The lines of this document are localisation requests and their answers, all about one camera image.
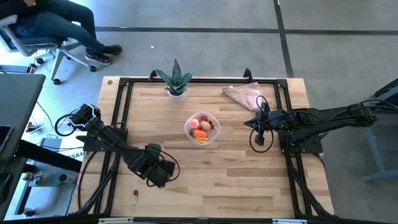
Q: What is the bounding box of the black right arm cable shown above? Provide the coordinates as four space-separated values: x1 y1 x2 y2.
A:
248 95 398 154

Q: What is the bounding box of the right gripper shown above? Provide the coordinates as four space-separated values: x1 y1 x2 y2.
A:
244 102 290 146

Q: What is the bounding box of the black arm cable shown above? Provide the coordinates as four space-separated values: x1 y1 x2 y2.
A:
248 95 398 154
54 112 181 188

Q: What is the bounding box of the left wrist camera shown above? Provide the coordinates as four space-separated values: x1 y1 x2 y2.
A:
145 142 163 158

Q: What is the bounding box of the snake plant in white pot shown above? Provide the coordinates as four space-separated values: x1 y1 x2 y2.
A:
154 58 195 103

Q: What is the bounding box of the grey desk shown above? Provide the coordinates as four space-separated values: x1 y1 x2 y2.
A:
0 73 47 162

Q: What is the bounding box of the seated person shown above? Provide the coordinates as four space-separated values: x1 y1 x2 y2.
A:
0 0 123 65

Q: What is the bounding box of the orange toy carrot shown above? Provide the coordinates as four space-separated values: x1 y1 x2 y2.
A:
188 129 208 139

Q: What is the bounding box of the grey office chair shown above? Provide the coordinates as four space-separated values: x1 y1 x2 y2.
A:
0 14 97 85

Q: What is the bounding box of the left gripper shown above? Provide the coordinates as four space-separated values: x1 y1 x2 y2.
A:
127 144 177 189

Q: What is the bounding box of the clear bottle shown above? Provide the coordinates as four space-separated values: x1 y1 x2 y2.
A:
21 170 60 188

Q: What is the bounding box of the white frame bracket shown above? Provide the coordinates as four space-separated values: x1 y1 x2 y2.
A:
272 218 308 224
98 217 135 224

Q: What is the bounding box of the white round device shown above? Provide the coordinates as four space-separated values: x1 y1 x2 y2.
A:
58 173 77 184

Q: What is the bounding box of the blue grey metal table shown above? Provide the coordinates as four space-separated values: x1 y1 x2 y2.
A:
362 77 398 184

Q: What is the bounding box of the beige pink cloth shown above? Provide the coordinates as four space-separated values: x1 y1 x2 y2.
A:
221 82 265 112

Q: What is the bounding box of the clear plastic tupperware container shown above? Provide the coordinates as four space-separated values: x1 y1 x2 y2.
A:
183 110 222 147

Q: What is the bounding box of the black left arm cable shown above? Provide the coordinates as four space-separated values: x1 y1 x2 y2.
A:
54 112 181 188

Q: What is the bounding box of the black aluminium table frame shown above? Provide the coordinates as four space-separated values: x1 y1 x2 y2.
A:
70 67 336 224

